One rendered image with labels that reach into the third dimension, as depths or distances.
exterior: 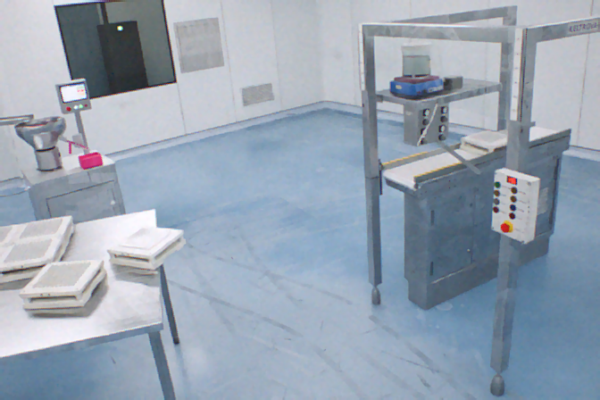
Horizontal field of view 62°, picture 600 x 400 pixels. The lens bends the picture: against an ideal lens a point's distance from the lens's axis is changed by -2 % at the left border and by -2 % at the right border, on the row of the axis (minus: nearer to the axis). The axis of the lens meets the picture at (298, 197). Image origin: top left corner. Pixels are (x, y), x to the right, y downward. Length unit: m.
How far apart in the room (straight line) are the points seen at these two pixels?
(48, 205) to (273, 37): 4.96
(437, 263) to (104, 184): 2.60
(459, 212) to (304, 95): 5.76
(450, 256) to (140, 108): 5.10
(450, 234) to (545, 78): 3.41
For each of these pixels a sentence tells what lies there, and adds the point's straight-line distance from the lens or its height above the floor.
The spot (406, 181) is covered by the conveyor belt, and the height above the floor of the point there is 0.88.
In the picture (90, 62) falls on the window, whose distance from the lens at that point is 7.06.
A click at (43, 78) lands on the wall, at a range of 6.94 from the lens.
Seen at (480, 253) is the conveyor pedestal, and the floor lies 0.25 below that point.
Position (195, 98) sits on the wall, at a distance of 7.58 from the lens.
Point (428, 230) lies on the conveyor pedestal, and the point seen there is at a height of 0.56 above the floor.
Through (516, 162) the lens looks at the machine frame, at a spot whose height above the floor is 1.20.
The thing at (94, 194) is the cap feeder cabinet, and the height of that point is 0.56.
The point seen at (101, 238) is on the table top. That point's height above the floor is 0.85.
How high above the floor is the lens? 1.89
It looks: 22 degrees down
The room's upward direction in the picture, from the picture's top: 5 degrees counter-clockwise
